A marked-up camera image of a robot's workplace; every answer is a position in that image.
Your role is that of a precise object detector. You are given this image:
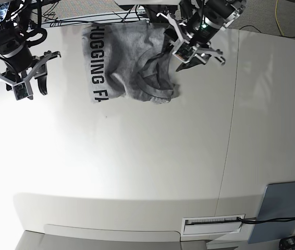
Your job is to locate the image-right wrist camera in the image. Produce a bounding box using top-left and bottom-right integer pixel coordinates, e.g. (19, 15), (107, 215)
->
(173, 43), (196, 64)

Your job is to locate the black device bottom right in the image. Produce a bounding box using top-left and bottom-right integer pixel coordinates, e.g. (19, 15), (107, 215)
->
(279, 236), (295, 250)

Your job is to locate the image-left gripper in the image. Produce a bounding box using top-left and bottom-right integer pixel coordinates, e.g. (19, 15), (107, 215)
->
(0, 46), (61, 95)

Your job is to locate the black cable on table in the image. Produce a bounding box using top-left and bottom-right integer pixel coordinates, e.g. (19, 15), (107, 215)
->
(236, 215), (295, 225)

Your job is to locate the yellow cable on floor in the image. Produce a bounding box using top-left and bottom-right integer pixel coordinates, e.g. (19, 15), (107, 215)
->
(275, 0), (285, 35)

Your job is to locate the grey T-shirt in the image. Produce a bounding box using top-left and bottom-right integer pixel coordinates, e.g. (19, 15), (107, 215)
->
(82, 20), (180, 104)

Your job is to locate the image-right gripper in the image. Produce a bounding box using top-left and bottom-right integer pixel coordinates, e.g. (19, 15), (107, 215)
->
(156, 11), (226, 72)

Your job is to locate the white cable grommet plate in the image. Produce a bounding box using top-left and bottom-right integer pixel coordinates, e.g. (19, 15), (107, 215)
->
(180, 214), (245, 237)

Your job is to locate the blue-grey flat panel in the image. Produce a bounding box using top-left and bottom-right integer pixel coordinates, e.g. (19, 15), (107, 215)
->
(248, 181), (295, 244)

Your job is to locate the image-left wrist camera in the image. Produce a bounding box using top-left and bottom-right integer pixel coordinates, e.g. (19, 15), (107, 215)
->
(12, 81), (33, 101)

